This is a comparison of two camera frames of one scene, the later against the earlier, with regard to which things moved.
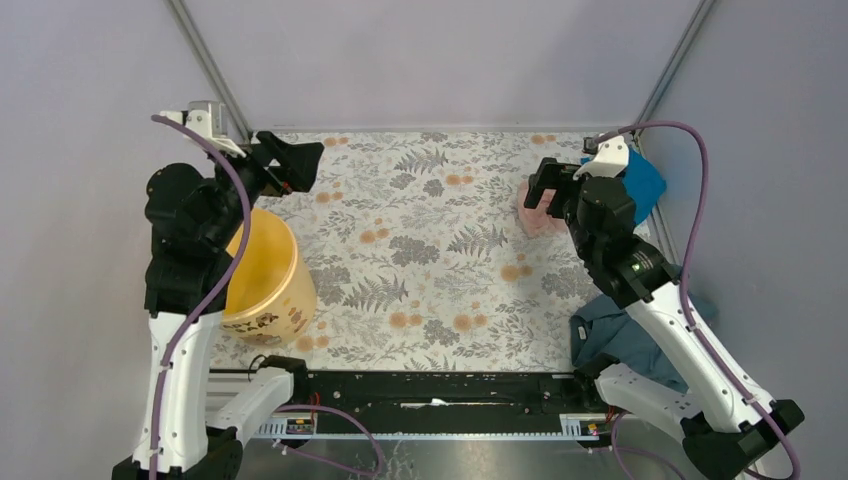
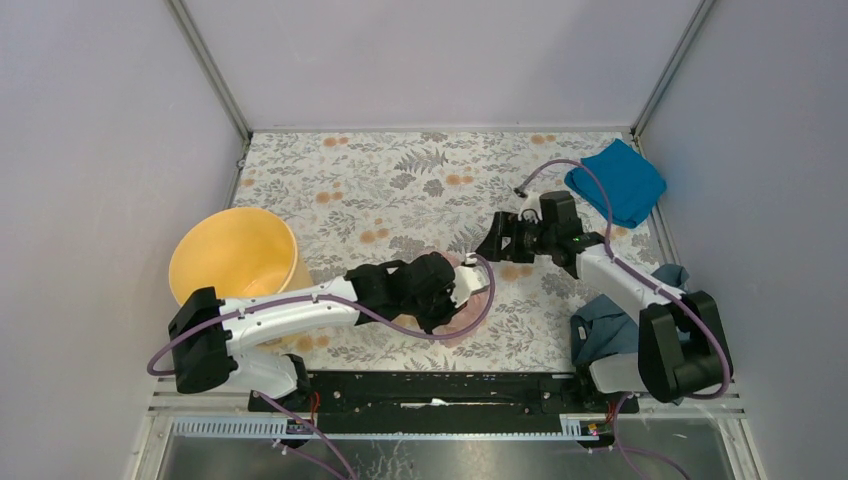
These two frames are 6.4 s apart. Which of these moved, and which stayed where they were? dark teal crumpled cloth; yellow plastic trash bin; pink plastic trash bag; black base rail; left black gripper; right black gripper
Moved: right black gripper; yellow plastic trash bin; left black gripper; pink plastic trash bag
Stayed: dark teal crumpled cloth; black base rail
